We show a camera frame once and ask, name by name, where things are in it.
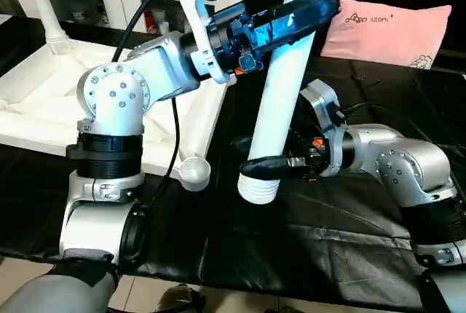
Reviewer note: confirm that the white plastic table leg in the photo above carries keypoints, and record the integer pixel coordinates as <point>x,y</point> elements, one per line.
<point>287,94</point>
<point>45,7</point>

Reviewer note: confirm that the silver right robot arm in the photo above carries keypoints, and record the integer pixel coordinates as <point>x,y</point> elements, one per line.
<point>408,175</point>

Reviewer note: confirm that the black work mat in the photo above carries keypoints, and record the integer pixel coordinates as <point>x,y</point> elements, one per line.
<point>335,240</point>

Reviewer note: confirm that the pink printed pillow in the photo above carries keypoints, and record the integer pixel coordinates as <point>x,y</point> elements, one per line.
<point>393,33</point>

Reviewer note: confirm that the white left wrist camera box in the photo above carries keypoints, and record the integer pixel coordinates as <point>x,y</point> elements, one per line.
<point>200,14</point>

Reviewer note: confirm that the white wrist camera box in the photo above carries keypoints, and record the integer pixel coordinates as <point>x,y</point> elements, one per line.
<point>200,14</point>
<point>320,105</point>

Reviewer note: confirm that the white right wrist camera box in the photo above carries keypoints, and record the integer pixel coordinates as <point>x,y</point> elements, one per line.
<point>320,105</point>

